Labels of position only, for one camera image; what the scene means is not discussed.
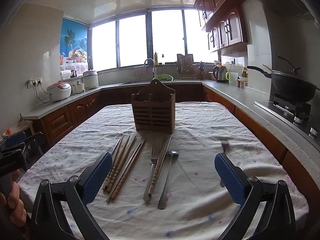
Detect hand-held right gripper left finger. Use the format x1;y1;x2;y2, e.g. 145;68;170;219
30;151;113;240

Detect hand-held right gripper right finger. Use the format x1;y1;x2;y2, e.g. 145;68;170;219
214;152;297;240

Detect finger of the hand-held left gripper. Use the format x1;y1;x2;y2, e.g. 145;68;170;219
4;131;47;157

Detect carved wooden chopstick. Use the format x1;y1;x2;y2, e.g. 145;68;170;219
102;135;131;191
148;136;173;198
106;136;137;193
110;142;143;201

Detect dark thin chopstick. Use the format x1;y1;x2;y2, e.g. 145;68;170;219
111;135;124;156
106;138;147;203

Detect steel fork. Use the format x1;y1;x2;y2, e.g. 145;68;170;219
219;140;230;187
143;144;161;202

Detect steel spoon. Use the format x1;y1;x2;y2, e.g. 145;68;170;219
157;150;179;210

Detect wooden utensil holder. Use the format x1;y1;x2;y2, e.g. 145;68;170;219
131;79;176;135

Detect person's left hand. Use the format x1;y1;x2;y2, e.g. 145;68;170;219
0;170;27;228

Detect wooden lower cabinets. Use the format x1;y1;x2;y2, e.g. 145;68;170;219
32;84;320;188

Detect wooden cabinets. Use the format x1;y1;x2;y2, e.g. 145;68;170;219
32;84;320;188
195;0;248;53

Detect floral white tablecloth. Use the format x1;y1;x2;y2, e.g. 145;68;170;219
17;102;309;240

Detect white and red rice cooker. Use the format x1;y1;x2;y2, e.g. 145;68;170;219
47;82;72;102

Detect grey kitchen countertop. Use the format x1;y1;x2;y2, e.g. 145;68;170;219
21;79;320;170

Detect small white cooker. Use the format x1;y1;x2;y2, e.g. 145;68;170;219
71;81;85;95

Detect gas stove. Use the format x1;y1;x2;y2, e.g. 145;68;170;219
255;94;320;138

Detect large white rice cooker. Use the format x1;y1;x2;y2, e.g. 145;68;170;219
83;70;99;90

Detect kitchen sink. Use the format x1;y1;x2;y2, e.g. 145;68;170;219
120;80;155;85

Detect steel electric kettle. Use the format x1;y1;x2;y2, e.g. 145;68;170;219
213;64;227;83

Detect black wok with lid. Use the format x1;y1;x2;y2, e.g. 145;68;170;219
247;56;320;103

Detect green plastic colander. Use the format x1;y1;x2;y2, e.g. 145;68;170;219
153;74;175;82

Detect knife and board rack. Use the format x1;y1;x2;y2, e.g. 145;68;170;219
176;54;198;79

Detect chrome kitchen faucet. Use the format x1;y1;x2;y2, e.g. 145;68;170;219
143;58;157;80

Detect kitchen window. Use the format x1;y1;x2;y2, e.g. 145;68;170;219
89;9;218;72

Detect wooden upper cabinets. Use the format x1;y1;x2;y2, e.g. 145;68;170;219
195;0;248;53

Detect black power cable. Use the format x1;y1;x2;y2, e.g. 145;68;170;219
34;85;50;104

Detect tropical fruit wall poster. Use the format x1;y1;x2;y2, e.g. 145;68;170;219
60;17;90;72

